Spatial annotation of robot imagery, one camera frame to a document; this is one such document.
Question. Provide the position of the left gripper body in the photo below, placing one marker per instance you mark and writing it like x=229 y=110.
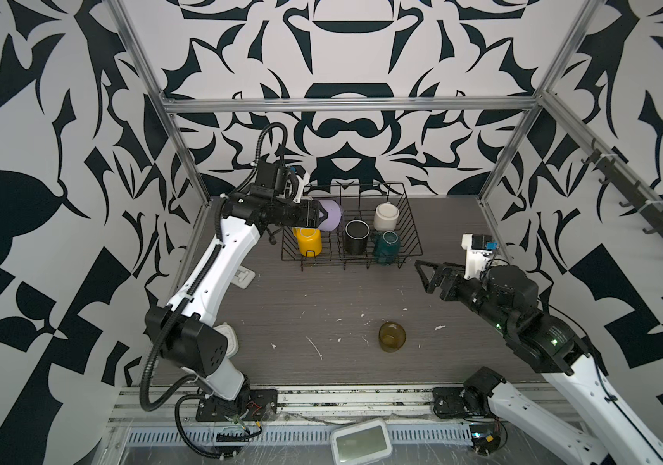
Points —
x=298 y=214

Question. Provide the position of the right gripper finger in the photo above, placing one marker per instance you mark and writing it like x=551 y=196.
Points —
x=448 y=270
x=430 y=275

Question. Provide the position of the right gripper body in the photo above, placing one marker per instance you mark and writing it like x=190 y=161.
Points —
x=467 y=291

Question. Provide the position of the lilac plastic cup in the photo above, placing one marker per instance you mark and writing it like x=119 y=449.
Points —
x=330 y=215

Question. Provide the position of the yellow mug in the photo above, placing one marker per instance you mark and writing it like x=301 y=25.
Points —
x=309 y=241

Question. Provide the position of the black mug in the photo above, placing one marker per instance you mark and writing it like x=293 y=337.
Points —
x=356 y=234

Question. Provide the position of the black wire dish rack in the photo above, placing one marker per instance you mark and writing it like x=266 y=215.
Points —
x=358 y=201

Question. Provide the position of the dark green mug white inside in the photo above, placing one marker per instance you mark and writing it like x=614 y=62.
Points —
x=386 y=248

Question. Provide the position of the olive glass cup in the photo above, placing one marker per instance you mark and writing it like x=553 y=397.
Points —
x=391 y=337

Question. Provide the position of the white mug red inside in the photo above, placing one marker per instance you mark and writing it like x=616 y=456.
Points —
x=386 y=217

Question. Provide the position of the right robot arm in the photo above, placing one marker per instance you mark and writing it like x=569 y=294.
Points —
x=506 y=299

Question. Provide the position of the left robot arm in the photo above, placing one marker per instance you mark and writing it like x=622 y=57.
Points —
x=186 y=347

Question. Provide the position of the white rectangular device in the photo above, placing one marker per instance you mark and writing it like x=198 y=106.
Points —
x=243 y=277

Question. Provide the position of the square white clock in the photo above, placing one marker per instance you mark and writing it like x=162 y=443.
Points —
x=232 y=339

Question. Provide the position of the small circuit board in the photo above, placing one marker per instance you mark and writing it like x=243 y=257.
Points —
x=488 y=439

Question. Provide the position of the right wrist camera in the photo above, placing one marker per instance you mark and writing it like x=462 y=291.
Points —
x=479 y=252

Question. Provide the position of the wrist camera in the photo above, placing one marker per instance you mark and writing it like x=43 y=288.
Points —
x=479 y=252
x=298 y=178

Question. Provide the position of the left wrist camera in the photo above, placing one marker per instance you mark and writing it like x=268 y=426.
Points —
x=298 y=178

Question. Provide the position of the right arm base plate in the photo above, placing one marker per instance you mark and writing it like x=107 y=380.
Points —
x=460 y=403

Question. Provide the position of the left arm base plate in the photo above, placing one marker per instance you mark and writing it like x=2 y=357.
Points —
x=251 y=405

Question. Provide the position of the black wall hook rail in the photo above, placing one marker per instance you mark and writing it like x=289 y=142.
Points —
x=637 y=196

